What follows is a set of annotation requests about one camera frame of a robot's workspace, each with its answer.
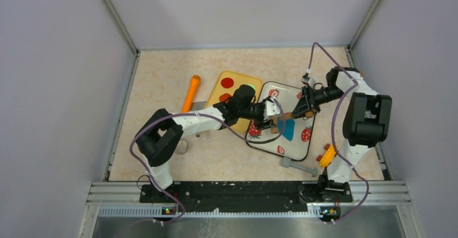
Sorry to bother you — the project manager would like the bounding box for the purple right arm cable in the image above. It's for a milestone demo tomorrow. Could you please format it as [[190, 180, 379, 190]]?
[[302, 42, 370, 225]]

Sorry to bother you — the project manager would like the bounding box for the blue play dough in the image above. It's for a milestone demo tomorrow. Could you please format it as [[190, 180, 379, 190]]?
[[277, 117, 295, 141]]

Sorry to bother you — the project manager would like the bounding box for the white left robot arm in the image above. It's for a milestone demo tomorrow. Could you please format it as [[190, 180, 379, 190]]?
[[130, 85, 285, 202]]

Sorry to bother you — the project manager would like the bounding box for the grey toy bolt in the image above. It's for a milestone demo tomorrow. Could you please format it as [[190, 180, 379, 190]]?
[[280, 157, 318, 177]]

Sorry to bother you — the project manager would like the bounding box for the brown handled scraper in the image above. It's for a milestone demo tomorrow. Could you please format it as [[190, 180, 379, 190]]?
[[190, 101, 206, 111]]

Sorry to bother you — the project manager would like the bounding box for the white strawberry enamel tray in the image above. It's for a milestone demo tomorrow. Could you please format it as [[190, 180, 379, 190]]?
[[247, 81, 314, 161]]

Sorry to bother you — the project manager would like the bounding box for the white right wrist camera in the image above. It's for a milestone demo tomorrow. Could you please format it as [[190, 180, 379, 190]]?
[[301, 73, 316, 88]]

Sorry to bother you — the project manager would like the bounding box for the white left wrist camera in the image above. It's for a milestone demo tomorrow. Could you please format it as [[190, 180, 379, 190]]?
[[264, 96, 281, 119]]

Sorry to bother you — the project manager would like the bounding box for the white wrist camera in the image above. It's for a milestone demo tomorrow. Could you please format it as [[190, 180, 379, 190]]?
[[301, 73, 316, 88], [264, 96, 281, 119]]

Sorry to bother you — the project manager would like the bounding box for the wooden roller tool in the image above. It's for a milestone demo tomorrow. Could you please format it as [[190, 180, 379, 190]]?
[[270, 113, 315, 135]]

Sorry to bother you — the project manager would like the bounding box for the yellow toy brick car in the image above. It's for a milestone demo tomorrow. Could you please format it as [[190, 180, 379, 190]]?
[[316, 144, 336, 168]]

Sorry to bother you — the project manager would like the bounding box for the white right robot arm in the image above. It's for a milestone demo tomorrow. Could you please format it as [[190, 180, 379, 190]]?
[[291, 66, 393, 201]]

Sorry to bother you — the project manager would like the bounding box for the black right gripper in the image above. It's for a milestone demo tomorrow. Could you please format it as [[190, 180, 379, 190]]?
[[292, 86, 346, 119]]

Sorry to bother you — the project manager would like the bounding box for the orange toy rolling pin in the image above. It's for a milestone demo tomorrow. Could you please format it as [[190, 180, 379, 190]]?
[[181, 75, 201, 113]]

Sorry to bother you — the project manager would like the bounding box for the silver tape roll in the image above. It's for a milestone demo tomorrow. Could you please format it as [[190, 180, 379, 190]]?
[[174, 139, 189, 155]]

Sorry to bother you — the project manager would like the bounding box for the dark red dough disc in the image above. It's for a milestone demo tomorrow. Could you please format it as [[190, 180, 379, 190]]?
[[219, 93, 232, 102]]

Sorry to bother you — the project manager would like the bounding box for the yellow plastic tray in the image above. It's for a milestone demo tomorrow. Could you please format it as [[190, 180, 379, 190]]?
[[203, 71, 262, 133]]

